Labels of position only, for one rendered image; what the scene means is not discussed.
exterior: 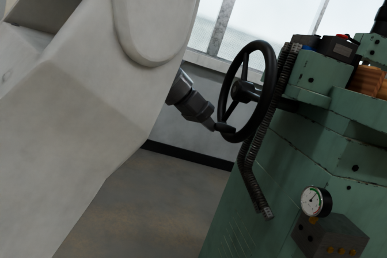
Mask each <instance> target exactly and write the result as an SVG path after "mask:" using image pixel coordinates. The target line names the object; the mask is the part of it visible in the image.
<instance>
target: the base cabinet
mask: <svg viewBox="0 0 387 258"><path fill-rule="evenodd" d="M263 139H264V140H263V142H262V143H261V147H260V149H259V151H258V153H257V156H256V158H255V160H254V163H253V166H252V170H253V171H252V172H253V174H254V176H255V178H256V180H257V182H258V185H259V187H260V189H261V191H262V192H263V194H264V196H265V198H266V201H267V203H268V205H269V207H270V208H271V211H272V213H273V214H274V218H273V219H272V220H269V221H265V220H264V217H263V215H262V213H259V214H258V213H256V211H255V208H254V206H253V202H252V200H251V197H250V195H249V193H248V190H247V188H246V186H245V184H244V180H243V179H242V176H241V173H240V171H239V169H238V165H237V158H236V161H235V163H234V166H233V169H232V171H231V174H230V176H229V179H228V181H227V184H226V187H225V189H224V192H223V194H222V197H221V199H220V202H219V205H218V207H217V210H216V212H215V215H214V217H213V220H212V223H211V225H210V228H209V230H208V233H207V235H206V238H205V241H204V243H203V246H202V248H201V251H200V253H199V256H198V258H306V256H305V255H304V254H303V252H302V251H301V250H300V248H299V247H298V245H297V244H296V243H295V241H294V240H293V239H292V238H291V236H290V234H291V232H292V231H293V228H294V226H295V224H296V222H297V220H298V218H299V215H300V213H301V211H302V208H301V202H300V198H301V193H302V191H303V190H304V188H306V187H307V186H309V185H313V186H315V187H320V188H325V189H326V190H327V191H328V192H329V193H330V194H331V197H332V201H333V206H332V210H331V212H332V213H338V214H344V215H345V216H346V217H347V218H348V219H349V220H350V221H351V222H353V223H354V224H355V225H356V226H357V227H359V228H360V229H361V231H363V232H364V233H365V234H366V235H367V236H368V237H370V240H369V242H368V243H367V245H366V247H365V249H364V251H363V252H362V254H361V256H360V258H387V187H384V186H381V185H376V184H371V183H366V182H363V181H358V180H353V179H348V178H345V177H340V176H335V175H332V174H330V173H329V172H328V171H327V170H325V169H324V168H323V167H321V166H320V165H319V164H317V163H316V162H314V161H313V160H312V159H310V158H309V157H308V156H306V155H305V154H304V153H303V152H301V151H300V150H298V149H297V148H296V147H294V146H293V145H292V144H291V143H289V142H288V141H286V140H285V139H283V138H282V137H281V136H280V135H278V134H277V133H276V132H274V131H273V130H271V129H270V128H269V127H268V129H267V131H266V134H265V136H264V138H263Z"/></svg>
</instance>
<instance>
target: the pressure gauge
mask: <svg viewBox="0 0 387 258"><path fill-rule="evenodd" d="M316 193H317V194H316ZM312 197H314V198H313V199H312V202H310V201H309V200H310V199H311V198H312ZM300 202H301V208H302V210H303V212H304V213H305V214H306V215H308V216H310V218H309V222H310V223H312V224H315V223H316V221H318V219H319V218H325V217H327V216H328V215H329V214H330V212H331V210H332V206H333V201H332V197H331V194H330V193H329V192H328V191H327V190H326V189H325V188H320V187H315V186H313V185H309V186H307V187H306V188H304V190H303V191H302V193H301V198H300Z"/></svg>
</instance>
